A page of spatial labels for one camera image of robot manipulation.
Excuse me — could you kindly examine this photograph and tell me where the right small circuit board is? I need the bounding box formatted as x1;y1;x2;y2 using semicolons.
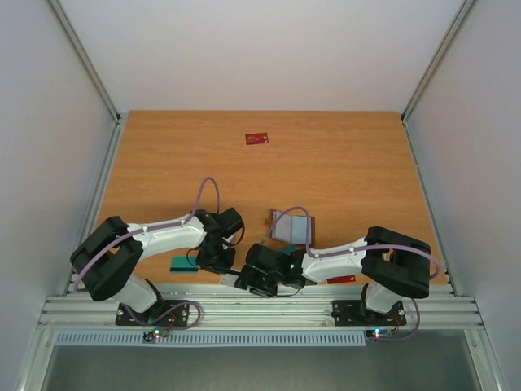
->
366;327;393;341

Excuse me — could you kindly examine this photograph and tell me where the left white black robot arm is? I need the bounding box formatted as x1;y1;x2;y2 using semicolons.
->
70;208;244;324

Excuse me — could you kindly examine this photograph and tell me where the red VIP card near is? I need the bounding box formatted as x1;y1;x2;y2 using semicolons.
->
326;275;356;284

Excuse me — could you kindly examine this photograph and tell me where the red card far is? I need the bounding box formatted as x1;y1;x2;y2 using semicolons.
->
245;133;269;146

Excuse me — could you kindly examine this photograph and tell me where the left aluminium corner post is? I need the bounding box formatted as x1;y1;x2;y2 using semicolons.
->
46;0;120;125

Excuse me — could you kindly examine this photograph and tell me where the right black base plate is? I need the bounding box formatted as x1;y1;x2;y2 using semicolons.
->
331;300;407;327

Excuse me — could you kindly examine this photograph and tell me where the grey slotted cable duct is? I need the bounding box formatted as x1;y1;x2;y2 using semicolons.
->
55;330;366;348

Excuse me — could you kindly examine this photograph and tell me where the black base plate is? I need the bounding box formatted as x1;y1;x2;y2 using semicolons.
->
331;300;407;327
115;300;190;327

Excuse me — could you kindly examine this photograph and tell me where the white card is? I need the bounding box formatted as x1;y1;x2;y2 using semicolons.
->
219;274;238;287

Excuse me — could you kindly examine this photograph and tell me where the left small circuit board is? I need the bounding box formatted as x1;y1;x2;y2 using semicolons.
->
142;329;169;343

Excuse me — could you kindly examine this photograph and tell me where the teal card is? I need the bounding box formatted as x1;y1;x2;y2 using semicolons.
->
170;256;199;274
278;245;300;255

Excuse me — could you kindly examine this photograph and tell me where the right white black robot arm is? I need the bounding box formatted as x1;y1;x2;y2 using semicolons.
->
234;226;435;323

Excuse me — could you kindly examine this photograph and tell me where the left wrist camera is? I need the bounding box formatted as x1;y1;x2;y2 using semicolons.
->
225;232;240;244

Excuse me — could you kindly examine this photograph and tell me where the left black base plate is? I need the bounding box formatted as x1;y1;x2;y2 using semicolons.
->
115;300;190;327

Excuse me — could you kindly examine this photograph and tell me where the small circuit board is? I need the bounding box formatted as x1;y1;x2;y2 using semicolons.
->
142;329;169;343
366;327;393;341

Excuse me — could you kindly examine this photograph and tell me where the aluminium corner post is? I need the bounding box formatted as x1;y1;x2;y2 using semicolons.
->
401;0;478;125
46;0;120;125

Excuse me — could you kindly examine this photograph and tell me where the brown leather card holder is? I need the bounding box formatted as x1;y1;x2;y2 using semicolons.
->
268;214;315;247

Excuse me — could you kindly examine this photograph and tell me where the right aluminium corner post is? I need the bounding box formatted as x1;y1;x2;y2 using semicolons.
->
401;0;478;125

